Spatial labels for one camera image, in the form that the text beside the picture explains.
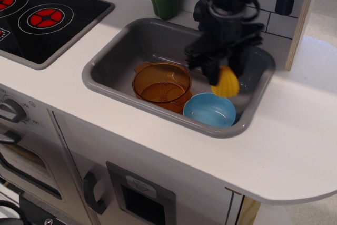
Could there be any black cable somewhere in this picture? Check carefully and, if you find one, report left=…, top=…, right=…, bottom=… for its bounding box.
left=0, top=199, right=30, bottom=225

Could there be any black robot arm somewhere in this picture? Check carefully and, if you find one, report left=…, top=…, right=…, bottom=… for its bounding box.
left=185, top=0, right=264, bottom=86

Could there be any grey oven door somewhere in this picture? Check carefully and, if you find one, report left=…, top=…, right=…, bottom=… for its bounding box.
left=1, top=123, right=91, bottom=224

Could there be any orange transparent pot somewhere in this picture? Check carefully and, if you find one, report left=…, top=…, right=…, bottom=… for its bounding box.
left=132, top=62, right=192, bottom=113

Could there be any light blue bowl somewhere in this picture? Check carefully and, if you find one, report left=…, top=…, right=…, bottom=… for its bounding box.
left=183, top=93, right=236, bottom=128

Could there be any black toy stove top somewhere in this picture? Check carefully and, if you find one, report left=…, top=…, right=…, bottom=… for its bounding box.
left=1, top=0, right=115, bottom=70

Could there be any grey oven door handle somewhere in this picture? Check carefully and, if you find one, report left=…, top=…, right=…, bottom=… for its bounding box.
left=0, top=131, right=22, bottom=145

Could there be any yellow toy corn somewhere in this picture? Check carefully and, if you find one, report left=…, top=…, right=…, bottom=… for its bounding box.
left=211, top=66, right=240, bottom=98

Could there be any grey dispenser panel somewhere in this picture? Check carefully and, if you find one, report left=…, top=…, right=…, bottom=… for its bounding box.
left=106, top=161, right=177, bottom=225

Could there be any wooden side post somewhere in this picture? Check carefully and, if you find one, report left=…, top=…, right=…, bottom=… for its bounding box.
left=284, top=0, right=315, bottom=71

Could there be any grey oven knob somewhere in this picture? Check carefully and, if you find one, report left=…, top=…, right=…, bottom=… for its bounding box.
left=1, top=99, right=27, bottom=123

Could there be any grey sink basin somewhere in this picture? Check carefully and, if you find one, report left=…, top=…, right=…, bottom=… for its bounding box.
left=82, top=18, right=275, bottom=138

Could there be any black cabinet door handle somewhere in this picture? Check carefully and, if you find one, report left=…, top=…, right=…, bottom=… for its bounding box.
left=83, top=172, right=107, bottom=215

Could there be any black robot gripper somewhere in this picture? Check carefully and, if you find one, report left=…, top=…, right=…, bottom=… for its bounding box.
left=185, top=8, right=264, bottom=86

